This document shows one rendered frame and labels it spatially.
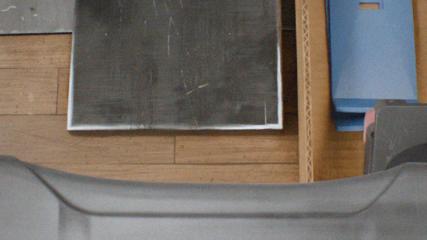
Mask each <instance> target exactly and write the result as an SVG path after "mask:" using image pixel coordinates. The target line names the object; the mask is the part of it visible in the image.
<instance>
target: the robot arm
mask: <svg viewBox="0 0 427 240"><path fill-rule="evenodd" d="M364 142H365V150H364V172H363V175H360V176H357V177H352V178H347V179H337V180H331V181H316V182H305V183H167V182H143V181H132V180H121V179H109V178H102V177H93V176H88V175H80V174H79V173H72V172H68V171H62V170H58V169H52V168H49V167H44V166H40V165H35V164H32V163H30V162H27V161H23V160H20V159H18V158H17V157H16V156H14V155H0V240H427V103H407V102H406V100H404V99H380V100H378V101H377V102H376V103H375V104H374V110H367V112H366V114H365V120H364Z"/></svg>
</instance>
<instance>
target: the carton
mask: <svg viewBox="0 0 427 240"><path fill-rule="evenodd" d="M294 4H295V8H296V66H297V86H298V129H299V161H300V172H299V183H305V182H316V181H331V180H337V179H347V178H352V177H357V176H360V175H363V172H364V150H365V142H364V131H336V127H335V125H334V124H333V123H332V102H331V89H330V75H329V60H328V33H327V19H326V6H325V0H294ZM359 9H379V4H362V5H359ZM412 11H413V27H414V42H415V58H416V76H417V88H418V100H419V102H420V103H427V0H412Z"/></svg>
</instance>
